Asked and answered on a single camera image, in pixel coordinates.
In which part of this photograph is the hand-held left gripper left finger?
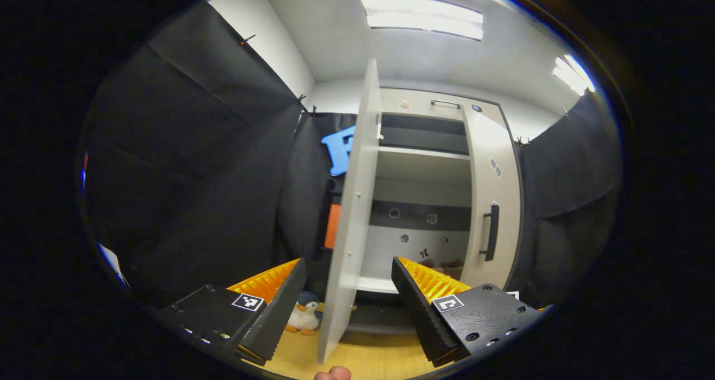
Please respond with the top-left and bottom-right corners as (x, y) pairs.
(156, 258), (308, 367)

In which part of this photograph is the black backdrop cloth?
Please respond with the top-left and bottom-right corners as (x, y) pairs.
(78, 0), (623, 314)

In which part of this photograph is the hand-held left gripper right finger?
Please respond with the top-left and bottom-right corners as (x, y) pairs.
(391, 256), (554, 368)

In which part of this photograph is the white and grey shoe cabinet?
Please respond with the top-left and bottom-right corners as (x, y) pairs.
(346, 87), (525, 336)

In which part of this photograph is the ceiling light panel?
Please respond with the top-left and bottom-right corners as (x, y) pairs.
(360, 0), (484, 41)
(553, 55), (595, 94)

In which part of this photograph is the black door handle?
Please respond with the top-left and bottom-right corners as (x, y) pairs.
(479, 203), (501, 262)

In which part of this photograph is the penguin plush toy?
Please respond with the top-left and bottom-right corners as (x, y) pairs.
(285, 291), (323, 336)

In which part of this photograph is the brown fuzzy slipper shoe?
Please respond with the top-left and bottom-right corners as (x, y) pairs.
(427, 259), (465, 283)

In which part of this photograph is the white shoe cabinet door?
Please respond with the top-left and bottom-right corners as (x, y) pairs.
(317, 58), (384, 365)
(463, 103), (522, 291)

